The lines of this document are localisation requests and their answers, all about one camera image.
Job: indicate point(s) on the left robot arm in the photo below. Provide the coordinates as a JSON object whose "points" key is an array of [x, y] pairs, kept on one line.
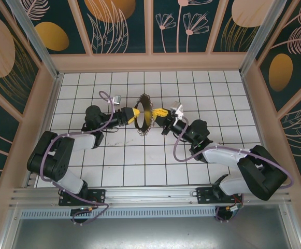
{"points": [[84, 140]]}

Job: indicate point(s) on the aluminium mounting rail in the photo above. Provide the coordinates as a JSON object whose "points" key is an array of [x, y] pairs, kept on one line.
{"points": [[150, 194]]}

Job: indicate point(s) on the yellow power connector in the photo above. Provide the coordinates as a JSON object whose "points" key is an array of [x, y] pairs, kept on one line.
{"points": [[90, 208], [231, 208]]}

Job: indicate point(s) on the grey metal sheet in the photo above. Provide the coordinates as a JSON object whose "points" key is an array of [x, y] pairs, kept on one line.
{"points": [[150, 233]]}

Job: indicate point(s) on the large metal keyring band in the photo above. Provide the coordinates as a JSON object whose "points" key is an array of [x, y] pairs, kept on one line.
{"points": [[147, 122]]}

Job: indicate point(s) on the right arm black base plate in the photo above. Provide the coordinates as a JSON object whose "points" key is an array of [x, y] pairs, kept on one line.
{"points": [[204, 194]]}

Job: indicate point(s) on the aluminium frame bar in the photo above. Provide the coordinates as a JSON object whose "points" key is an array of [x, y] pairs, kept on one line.
{"points": [[9, 230], [292, 228]]}

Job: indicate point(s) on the aluminium corner post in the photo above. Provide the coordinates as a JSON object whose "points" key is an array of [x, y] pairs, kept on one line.
{"points": [[265, 39], [36, 39]]}

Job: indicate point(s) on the aluminium side rail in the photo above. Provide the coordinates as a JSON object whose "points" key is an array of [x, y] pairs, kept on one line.
{"points": [[251, 103]]}

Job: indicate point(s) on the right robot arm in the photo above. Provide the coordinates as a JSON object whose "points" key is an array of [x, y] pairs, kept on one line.
{"points": [[222, 155]]}

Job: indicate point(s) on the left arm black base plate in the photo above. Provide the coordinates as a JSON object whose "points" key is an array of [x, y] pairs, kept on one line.
{"points": [[98, 197]]}

